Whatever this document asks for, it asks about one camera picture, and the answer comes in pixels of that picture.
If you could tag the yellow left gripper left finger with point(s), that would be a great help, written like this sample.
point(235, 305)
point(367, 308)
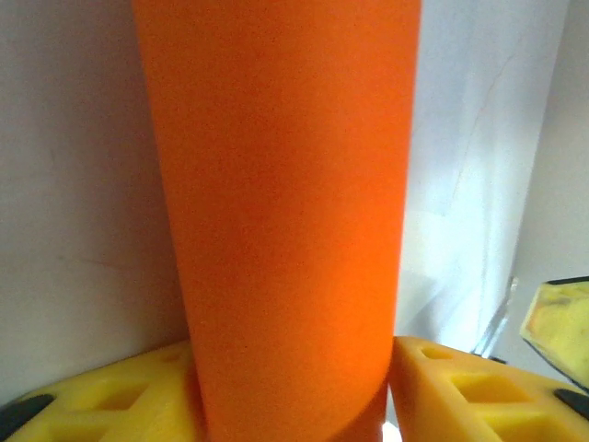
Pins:
point(92, 405)

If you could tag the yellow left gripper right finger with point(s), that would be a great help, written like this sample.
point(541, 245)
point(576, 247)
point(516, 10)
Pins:
point(483, 405)

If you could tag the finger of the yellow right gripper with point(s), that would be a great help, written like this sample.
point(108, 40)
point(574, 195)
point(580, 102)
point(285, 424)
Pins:
point(561, 327)

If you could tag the orange paper sheet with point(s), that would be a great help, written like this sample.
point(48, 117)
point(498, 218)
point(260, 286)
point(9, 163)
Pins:
point(276, 184)

